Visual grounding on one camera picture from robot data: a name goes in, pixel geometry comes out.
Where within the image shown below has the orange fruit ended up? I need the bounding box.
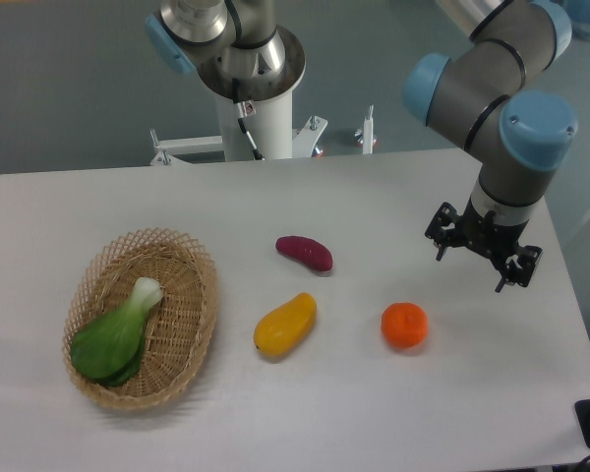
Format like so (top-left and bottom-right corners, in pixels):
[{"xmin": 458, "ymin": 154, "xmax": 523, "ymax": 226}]
[{"xmin": 381, "ymin": 302, "xmax": 429, "ymax": 349}]

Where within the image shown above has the yellow mango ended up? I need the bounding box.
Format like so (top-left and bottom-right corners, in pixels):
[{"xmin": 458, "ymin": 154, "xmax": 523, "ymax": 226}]
[{"xmin": 253, "ymin": 292, "xmax": 318, "ymax": 358}]

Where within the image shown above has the woven wicker basket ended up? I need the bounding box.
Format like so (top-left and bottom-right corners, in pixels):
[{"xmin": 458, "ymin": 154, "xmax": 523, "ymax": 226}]
[{"xmin": 62, "ymin": 228, "xmax": 218, "ymax": 411}]

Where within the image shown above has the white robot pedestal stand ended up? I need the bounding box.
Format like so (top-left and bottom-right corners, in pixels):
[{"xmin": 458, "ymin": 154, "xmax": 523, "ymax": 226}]
[{"xmin": 148, "ymin": 43, "xmax": 379, "ymax": 167}]

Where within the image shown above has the purple sweet potato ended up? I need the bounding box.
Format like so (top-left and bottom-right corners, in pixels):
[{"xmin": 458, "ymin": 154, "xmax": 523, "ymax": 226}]
[{"xmin": 275, "ymin": 236, "xmax": 333, "ymax": 272}]

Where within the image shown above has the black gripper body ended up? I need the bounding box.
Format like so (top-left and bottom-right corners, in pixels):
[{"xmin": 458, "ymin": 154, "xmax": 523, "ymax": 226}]
[{"xmin": 455, "ymin": 200, "xmax": 530, "ymax": 269}]

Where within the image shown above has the green bok choy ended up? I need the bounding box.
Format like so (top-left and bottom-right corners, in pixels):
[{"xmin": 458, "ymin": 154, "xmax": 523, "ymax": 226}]
[{"xmin": 70, "ymin": 277, "xmax": 163, "ymax": 387}]

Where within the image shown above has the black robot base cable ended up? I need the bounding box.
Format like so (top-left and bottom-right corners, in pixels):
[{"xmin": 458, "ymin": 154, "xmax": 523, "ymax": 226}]
[{"xmin": 231, "ymin": 77, "xmax": 266, "ymax": 162}]

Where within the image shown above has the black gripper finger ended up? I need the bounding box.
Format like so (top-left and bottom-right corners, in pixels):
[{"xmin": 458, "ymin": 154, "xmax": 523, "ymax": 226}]
[
  {"xmin": 425, "ymin": 202, "xmax": 460, "ymax": 262},
  {"xmin": 494, "ymin": 244, "xmax": 543, "ymax": 293}
]

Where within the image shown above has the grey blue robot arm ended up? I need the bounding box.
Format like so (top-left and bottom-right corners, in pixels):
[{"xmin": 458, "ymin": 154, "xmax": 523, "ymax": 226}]
[{"xmin": 146, "ymin": 1, "xmax": 578, "ymax": 287}]

